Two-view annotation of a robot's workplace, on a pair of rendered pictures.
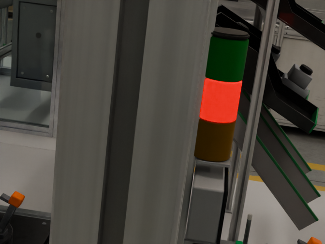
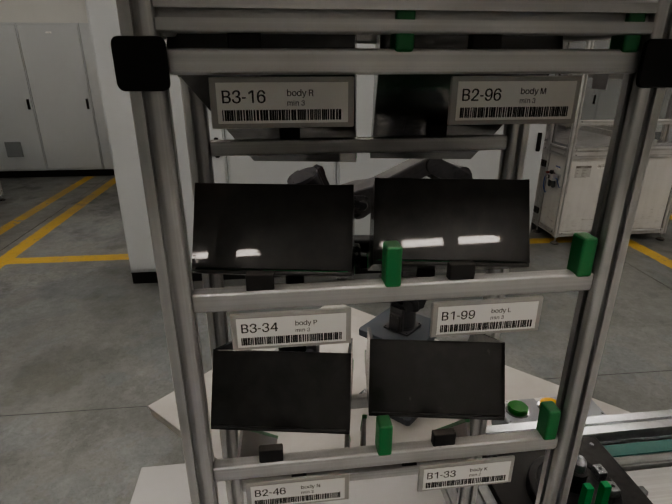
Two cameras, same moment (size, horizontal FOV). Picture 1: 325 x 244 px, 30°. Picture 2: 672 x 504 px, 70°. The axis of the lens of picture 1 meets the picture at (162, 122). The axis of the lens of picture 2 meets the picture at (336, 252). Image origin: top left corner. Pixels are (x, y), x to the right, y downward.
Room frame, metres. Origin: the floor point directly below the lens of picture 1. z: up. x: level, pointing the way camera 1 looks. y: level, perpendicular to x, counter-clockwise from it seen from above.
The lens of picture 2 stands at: (1.38, 0.30, 1.62)
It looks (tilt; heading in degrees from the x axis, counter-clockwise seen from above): 22 degrees down; 259
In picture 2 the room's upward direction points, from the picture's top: straight up
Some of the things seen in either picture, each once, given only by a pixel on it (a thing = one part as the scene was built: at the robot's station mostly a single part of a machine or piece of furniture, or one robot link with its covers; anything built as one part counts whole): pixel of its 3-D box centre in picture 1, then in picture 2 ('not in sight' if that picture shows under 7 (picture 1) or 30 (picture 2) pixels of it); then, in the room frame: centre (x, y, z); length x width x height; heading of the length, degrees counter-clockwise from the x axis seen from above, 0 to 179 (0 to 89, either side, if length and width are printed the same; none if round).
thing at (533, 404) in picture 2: not in sight; (547, 419); (0.79, -0.40, 0.93); 0.21 x 0.07 x 0.06; 176
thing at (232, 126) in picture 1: (213, 135); not in sight; (0.71, -0.06, 1.28); 0.05 x 0.05 x 0.05
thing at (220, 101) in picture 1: (218, 97); not in sight; (0.71, -0.06, 1.33); 0.05 x 0.05 x 0.05
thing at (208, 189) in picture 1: (214, 129); not in sight; (0.71, -0.06, 1.29); 0.12 x 0.05 x 0.25; 176
